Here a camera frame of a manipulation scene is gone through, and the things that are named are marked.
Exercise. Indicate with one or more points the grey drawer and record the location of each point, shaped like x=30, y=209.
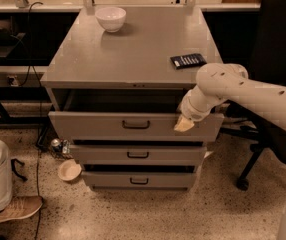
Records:
x=138, y=154
x=130, y=121
x=140, y=177

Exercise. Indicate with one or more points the white ceramic bowl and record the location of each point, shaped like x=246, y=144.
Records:
x=111, y=19

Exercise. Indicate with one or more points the beige bowl on floor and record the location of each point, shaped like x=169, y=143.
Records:
x=69, y=170

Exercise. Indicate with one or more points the grey top drawer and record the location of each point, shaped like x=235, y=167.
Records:
x=130, y=121

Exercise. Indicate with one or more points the grey bottom drawer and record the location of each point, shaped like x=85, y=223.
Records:
x=140, y=177

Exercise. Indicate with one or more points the grey metal drawer cabinet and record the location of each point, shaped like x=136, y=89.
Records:
x=130, y=65

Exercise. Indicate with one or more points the tan sneaker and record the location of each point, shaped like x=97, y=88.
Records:
x=21, y=208

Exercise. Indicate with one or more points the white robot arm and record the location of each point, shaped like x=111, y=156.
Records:
x=217, y=83

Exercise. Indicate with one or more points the wall power outlet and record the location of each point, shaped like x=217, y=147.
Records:
x=12, y=80

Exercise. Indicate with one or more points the dark blue snack packet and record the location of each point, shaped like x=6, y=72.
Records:
x=188, y=61

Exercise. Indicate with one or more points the metal drink can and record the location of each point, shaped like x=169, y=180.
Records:
x=56, y=145

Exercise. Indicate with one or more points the grey middle drawer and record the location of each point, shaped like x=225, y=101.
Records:
x=138, y=154

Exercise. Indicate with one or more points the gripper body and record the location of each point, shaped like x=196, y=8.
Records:
x=190, y=113

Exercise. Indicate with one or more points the black office chair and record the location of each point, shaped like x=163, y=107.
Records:
x=267, y=64

